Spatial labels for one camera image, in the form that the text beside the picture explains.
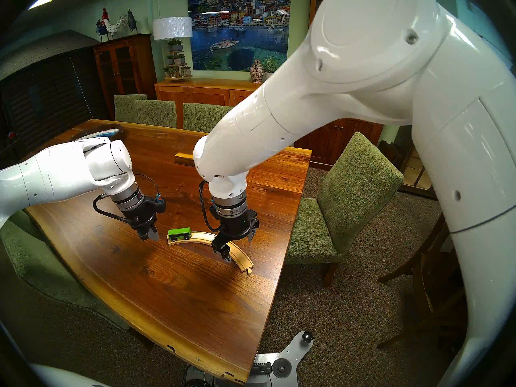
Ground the dark wooden chair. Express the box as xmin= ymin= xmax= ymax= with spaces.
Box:
xmin=377 ymin=213 xmax=466 ymax=350

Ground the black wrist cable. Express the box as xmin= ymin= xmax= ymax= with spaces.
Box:
xmin=199 ymin=181 xmax=220 ymax=233
xmin=93 ymin=173 xmax=166 ymax=225

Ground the tiered stand with plants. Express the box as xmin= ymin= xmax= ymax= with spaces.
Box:
xmin=163 ymin=38 xmax=193 ymax=81

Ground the dark window blind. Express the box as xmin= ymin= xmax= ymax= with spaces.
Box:
xmin=0 ymin=29 xmax=99 ymax=169

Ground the white rooster figurine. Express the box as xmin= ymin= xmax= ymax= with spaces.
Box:
xmin=100 ymin=7 xmax=128 ymax=39

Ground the green upholstered chair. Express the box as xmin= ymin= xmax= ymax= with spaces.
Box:
xmin=134 ymin=100 xmax=178 ymax=129
xmin=114 ymin=94 xmax=148 ymax=123
xmin=286 ymin=131 xmax=404 ymax=288
xmin=183 ymin=103 xmax=236 ymax=133
xmin=0 ymin=211 xmax=131 ymax=330

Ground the light wooden sideboard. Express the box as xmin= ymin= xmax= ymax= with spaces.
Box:
xmin=154 ymin=78 xmax=266 ymax=129

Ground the oval wooden tray blue inlay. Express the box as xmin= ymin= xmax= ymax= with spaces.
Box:
xmin=71 ymin=123 xmax=123 ymax=143

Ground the harbour town wall picture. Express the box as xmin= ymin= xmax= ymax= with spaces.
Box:
xmin=187 ymin=0 xmax=291 ymax=71

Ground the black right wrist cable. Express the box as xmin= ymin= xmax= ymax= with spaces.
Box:
xmin=199 ymin=181 xmax=220 ymax=233

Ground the grey robot base leg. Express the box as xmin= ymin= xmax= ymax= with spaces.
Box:
xmin=252 ymin=331 xmax=315 ymax=387

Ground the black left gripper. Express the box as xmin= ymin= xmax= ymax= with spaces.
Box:
xmin=121 ymin=198 xmax=160 ymax=242

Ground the curved wooden track piece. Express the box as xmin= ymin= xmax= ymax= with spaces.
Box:
xmin=167 ymin=231 xmax=220 ymax=248
xmin=218 ymin=240 xmax=254 ymax=275

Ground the dark wooden glass-door cabinet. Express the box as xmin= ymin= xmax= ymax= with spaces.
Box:
xmin=93 ymin=33 xmax=158 ymax=119

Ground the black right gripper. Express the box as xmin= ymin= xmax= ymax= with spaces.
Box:
xmin=212 ymin=209 xmax=259 ymax=264

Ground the green toy train car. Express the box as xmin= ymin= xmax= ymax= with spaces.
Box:
xmin=167 ymin=227 xmax=192 ymax=243

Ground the white drum lamp shade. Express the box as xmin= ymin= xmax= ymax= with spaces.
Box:
xmin=152 ymin=17 xmax=193 ymax=41

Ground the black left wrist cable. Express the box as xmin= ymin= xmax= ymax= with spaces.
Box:
xmin=93 ymin=173 xmax=166 ymax=225

